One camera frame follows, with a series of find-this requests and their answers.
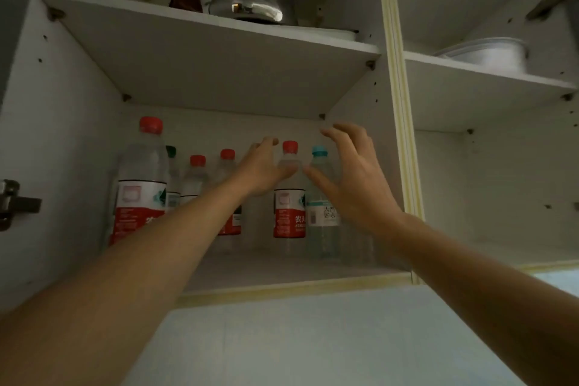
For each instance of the person's left hand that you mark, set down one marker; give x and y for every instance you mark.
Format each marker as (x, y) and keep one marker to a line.
(258, 171)

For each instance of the person's right hand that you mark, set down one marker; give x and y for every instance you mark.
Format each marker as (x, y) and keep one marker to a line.
(362, 186)

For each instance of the person's right middle finger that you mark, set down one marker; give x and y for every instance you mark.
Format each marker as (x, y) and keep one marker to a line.
(357, 132)

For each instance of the person's left thumb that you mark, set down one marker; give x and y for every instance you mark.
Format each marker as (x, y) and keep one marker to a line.
(287, 170)

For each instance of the person's right thumb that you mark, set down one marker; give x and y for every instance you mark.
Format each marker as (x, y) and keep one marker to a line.
(322, 184)

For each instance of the person's left forearm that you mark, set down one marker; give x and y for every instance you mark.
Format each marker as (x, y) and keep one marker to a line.
(117, 281)

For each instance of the person's right forearm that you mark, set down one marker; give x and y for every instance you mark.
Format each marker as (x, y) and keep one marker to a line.
(479, 304)

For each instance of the small red-capped water bottle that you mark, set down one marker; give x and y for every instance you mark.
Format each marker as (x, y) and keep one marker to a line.
(226, 165)
(194, 180)
(289, 214)

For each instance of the teal-capped water bottle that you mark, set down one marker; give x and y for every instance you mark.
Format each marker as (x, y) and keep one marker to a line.
(323, 229)

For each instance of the narrow white cabinet shelf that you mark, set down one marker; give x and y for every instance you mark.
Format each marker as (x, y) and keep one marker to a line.
(461, 91)

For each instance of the green-capped water bottle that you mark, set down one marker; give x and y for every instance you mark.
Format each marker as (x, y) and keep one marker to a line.
(173, 184)

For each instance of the wide white cabinet shelf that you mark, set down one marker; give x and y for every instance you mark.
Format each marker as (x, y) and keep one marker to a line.
(217, 64)

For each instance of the large red-capped water bottle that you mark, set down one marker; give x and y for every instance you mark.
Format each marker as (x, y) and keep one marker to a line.
(135, 164)

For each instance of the white bowl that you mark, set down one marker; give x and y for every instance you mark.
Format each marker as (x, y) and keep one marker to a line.
(493, 54)

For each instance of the dark brown small object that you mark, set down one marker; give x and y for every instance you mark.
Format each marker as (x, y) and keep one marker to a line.
(185, 1)

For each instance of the silver metal cabinet hinge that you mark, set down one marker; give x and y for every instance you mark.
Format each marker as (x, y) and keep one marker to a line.
(547, 5)

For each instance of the dark metal cabinet hinge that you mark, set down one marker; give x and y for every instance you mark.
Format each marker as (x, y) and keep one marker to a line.
(13, 204)

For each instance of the white wall cabinet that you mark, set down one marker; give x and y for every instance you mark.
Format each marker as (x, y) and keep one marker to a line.
(68, 137)

